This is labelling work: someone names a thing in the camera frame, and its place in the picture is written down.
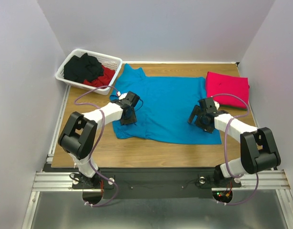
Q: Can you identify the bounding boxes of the blue t shirt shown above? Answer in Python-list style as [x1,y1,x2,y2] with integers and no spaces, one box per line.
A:
[112,64,222,145]

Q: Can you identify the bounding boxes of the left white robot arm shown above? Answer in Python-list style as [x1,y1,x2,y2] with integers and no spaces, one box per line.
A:
[58,92,141,188]

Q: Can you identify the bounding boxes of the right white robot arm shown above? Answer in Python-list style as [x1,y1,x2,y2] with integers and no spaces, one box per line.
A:
[188,97,281,186]

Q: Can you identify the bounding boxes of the folded pink t shirt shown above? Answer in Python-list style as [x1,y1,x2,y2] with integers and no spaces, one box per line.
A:
[205,72,250,110]

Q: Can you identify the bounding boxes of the dark red t shirt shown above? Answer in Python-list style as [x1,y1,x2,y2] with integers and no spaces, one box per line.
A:
[83,66,115,87]

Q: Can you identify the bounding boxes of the black t shirt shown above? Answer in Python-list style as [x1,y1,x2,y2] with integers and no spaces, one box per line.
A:
[64,53,104,83]

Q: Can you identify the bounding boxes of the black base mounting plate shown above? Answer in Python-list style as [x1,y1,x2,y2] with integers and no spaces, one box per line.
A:
[70,167,241,200]

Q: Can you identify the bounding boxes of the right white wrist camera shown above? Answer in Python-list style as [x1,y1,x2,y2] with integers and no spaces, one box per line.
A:
[210,100,220,110]

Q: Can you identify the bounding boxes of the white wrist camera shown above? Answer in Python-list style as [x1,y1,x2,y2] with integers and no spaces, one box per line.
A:
[210,100,220,110]
[116,92,127,100]

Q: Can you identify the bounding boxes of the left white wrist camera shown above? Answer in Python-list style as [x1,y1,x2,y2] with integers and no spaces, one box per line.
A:
[116,92,127,100]

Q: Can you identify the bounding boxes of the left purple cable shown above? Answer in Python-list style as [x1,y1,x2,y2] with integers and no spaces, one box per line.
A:
[69,86,145,208]

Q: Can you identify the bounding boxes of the purple cable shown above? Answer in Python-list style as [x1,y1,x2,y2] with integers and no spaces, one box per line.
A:
[208,93,259,206]
[69,86,145,208]

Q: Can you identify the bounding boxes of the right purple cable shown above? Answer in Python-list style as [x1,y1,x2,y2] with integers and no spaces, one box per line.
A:
[208,93,259,206]

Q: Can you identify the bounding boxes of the aluminium extrusion frame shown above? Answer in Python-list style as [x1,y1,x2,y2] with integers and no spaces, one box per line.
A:
[22,86,72,229]

